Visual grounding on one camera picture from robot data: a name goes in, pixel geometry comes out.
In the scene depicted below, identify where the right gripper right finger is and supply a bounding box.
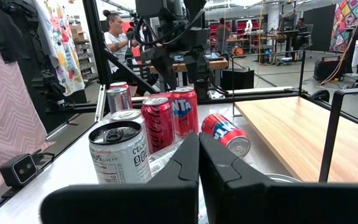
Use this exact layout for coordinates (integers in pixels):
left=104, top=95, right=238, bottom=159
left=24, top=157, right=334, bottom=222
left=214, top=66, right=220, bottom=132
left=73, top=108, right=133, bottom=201
left=199, top=132, right=358, bottom=224

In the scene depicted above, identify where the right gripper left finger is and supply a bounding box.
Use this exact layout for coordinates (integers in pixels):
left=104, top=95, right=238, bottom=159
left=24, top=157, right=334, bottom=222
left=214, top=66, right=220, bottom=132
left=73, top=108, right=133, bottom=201
left=40, top=133, right=200, bottom=224

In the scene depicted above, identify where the white Celsius can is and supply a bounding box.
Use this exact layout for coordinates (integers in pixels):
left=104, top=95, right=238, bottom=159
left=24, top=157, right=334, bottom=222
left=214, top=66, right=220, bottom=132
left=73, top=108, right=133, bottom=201
left=88, top=120, right=152, bottom=185
left=147, top=138, right=185, bottom=178

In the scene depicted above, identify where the red Fanta can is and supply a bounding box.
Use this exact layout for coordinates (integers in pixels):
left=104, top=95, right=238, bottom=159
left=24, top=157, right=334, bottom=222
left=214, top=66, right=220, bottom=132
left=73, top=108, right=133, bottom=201
left=201, top=113, right=252, bottom=159
left=168, top=86, right=200, bottom=138

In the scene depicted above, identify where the red Coke Zero can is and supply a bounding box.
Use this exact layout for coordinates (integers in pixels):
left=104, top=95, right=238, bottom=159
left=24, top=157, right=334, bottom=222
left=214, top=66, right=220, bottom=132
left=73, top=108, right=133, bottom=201
left=140, top=96, right=176, bottom=155

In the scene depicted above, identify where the blue silver Red Bull can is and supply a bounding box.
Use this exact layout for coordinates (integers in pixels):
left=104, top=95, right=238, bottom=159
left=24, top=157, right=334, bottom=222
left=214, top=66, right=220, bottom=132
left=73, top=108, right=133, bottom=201
left=106, top=87, right=133, bottom=114

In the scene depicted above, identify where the black equipment box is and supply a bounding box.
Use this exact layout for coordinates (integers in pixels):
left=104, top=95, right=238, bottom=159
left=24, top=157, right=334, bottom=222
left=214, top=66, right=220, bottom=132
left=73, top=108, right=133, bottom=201
left=220, top=67, right=255, bottom=91

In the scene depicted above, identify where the wooden table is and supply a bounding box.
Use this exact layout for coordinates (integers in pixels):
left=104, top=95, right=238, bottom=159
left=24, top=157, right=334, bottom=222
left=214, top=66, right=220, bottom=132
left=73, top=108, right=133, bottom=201
left=147, top=58, right=229, bottom=75

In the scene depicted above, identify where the black speaker box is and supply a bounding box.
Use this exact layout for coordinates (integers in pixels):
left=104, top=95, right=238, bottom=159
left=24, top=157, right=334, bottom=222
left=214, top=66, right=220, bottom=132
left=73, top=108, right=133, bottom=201
left=313, top=55, right=347, bottom=82

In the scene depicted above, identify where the storage rack with boxes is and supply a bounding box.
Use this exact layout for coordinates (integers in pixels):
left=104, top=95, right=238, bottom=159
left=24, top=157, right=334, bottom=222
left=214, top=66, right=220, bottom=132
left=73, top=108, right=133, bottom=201
left=68, top=23, right=99, bottom=85

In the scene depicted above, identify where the person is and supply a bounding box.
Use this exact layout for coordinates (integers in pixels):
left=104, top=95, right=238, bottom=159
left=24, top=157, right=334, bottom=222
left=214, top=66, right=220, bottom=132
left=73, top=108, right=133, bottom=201
left=294, top=17, right=311, bottom=47
left=215, top=17, right=232, bottom=54
left=102, top=9, right=160, bottom=96

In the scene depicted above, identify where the black lattice stand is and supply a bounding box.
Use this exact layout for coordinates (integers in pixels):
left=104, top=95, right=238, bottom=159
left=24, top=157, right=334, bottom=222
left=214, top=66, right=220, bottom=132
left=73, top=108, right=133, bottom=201
left=26, top=27, right=77, bottom=113

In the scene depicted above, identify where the pink chevron cloth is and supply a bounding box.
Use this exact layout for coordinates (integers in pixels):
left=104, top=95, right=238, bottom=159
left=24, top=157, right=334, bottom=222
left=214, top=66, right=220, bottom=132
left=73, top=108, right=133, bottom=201
left=0, top=40, right=55, bottom=197

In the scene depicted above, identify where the floral printed cloth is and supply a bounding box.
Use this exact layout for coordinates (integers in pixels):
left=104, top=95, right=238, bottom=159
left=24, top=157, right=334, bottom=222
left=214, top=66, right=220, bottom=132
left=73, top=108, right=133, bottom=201
left=32, top=0, right=86, bottom=97

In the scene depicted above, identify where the dark partition panel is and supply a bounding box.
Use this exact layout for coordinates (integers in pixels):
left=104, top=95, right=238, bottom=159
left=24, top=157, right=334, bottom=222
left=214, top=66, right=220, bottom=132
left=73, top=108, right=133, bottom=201
left=302, top=4, right=337, bottom=53

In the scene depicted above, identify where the colourful mural panel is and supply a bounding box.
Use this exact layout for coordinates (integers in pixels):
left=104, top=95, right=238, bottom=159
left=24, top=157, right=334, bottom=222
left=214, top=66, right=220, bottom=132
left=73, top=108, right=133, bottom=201
left=329, top=0, right=358, bottom=54

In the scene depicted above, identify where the black cloth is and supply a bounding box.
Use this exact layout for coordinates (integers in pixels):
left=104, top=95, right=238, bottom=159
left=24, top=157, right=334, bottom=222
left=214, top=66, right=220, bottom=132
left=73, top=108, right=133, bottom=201
left=0, top=0, right=32, bottom=65

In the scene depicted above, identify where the wooden shelf with black frame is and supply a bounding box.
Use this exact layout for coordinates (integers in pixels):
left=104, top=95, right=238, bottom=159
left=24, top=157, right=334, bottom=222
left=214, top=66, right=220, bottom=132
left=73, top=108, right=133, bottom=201
left=230, top=49, right=358, bottom=184

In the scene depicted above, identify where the silver aluminium rail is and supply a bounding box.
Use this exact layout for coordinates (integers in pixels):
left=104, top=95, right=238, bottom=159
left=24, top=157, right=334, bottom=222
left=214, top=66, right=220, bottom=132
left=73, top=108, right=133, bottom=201
left=94, top=84, right=108, bottom=123

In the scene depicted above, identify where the black table-level camera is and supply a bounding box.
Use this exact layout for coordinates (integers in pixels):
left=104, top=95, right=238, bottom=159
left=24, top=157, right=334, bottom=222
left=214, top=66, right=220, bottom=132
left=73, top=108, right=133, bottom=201
left=0, top=153, right=40, bottom=188

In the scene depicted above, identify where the yellow hanging cable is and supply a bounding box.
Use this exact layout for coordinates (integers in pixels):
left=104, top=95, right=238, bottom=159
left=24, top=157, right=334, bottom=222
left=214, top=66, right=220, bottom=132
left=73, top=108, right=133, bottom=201
left=317, top=18, right=358, bottom=87

